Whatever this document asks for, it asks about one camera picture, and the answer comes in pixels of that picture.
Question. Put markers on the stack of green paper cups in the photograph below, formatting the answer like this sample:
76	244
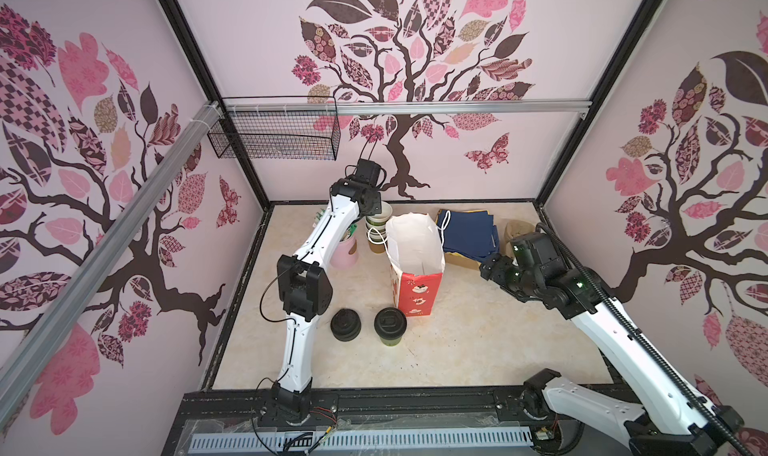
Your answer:
376	228

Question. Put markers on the brown pulp cup carriers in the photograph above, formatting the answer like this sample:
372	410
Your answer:
513	229

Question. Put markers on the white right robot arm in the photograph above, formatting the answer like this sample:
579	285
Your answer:
670	417

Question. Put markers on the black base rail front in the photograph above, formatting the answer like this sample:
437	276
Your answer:
239	411

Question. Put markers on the red white paper takeout bag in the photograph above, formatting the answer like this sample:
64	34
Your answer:
417	263

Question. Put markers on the green paper coffee cup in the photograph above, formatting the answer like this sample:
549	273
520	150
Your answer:
391	342

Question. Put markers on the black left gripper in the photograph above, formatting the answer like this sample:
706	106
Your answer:
374	208

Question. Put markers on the stack of black cup lids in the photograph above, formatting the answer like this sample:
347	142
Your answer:
345	325

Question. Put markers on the aluminium horizontal rail back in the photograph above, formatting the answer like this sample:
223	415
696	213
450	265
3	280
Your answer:
407	108

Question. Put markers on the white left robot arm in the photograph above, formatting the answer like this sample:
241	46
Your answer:
304	287

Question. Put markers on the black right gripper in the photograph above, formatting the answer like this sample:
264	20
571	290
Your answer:
493	266

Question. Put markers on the pink plastic straw holder cup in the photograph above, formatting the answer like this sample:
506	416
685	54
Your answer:
346	254

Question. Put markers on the aluminium diagonal rail left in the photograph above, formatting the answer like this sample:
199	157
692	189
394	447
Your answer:
37	349

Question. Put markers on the white slotted cable duct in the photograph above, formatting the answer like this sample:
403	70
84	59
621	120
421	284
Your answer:
356	441

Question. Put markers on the black plastic cup lid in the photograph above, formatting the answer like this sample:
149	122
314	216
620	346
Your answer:
390	322

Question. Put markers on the black vertical frame post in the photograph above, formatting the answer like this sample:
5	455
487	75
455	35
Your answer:
193	53

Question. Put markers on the black wire mesh basket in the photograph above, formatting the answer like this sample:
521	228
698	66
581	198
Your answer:
278	127

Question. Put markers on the navy blue paper bags stack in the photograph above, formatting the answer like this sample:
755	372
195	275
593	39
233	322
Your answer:
468	237

